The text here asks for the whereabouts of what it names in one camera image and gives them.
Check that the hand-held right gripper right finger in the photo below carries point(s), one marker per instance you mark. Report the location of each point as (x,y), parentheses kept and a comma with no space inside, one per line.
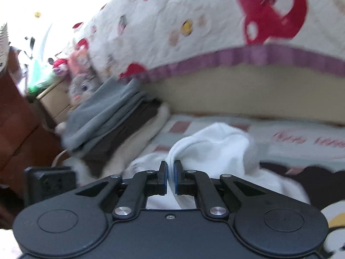
(178,179)

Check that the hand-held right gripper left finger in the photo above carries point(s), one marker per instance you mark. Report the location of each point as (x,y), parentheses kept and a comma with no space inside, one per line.
(164,179)

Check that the white shirt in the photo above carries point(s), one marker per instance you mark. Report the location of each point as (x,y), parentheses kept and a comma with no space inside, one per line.
(215,145)

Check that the cream folded garment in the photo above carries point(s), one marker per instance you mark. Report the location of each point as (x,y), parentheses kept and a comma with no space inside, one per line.
(140,145)

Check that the dark brown folded sweater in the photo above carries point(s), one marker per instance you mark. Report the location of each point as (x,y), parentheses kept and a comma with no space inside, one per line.
(126,129)

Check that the brown wooden dresser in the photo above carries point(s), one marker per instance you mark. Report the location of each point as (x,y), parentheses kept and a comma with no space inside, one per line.
(16,129)

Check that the beige nightstand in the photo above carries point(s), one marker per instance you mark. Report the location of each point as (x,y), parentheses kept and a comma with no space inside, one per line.
(54,102)

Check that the grey folded garment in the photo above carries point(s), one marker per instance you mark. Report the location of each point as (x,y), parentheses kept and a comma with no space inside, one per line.
(102,108)

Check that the grey plush bunny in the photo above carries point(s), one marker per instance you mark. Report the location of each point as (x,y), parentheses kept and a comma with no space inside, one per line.
(82,86)

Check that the beige mattress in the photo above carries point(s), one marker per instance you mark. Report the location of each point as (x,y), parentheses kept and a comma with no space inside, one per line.
(242,94)

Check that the checkered cartoon mat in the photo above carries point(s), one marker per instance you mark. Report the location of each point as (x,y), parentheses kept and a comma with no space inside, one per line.
(296,140)

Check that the pink and red plush toys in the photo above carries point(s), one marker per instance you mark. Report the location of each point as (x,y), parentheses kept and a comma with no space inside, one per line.
(78,56)

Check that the printed white quilt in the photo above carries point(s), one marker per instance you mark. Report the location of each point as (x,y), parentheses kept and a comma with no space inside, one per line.
(188,19)

